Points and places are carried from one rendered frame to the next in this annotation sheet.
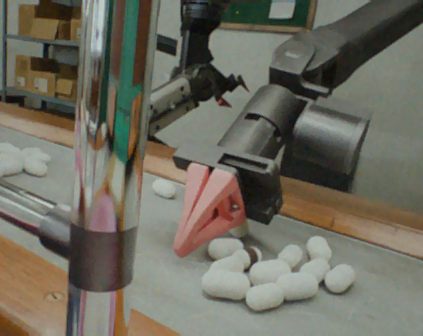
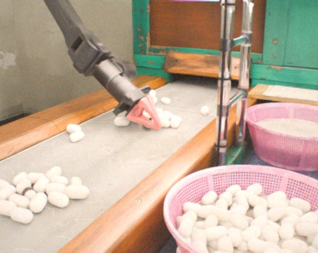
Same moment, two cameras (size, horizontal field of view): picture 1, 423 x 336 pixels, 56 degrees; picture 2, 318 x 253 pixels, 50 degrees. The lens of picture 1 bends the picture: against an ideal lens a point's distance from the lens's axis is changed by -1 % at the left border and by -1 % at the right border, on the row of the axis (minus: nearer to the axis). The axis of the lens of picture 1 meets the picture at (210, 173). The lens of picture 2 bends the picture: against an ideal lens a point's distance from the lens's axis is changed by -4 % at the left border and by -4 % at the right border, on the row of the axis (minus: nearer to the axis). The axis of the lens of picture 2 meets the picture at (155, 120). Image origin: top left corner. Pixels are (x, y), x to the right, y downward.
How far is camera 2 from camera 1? 0.88 m
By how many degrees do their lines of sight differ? 88
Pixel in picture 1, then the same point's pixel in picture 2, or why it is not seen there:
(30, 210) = (241, 93)
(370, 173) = not seen: outside the picture
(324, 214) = (99, 107)
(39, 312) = not seen: hidden behind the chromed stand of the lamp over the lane
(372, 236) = (113, 105)
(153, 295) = (182, 134)
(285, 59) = (102, 47)
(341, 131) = (132, 68)
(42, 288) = (209, 133)
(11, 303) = not seen: hidden behind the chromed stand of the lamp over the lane
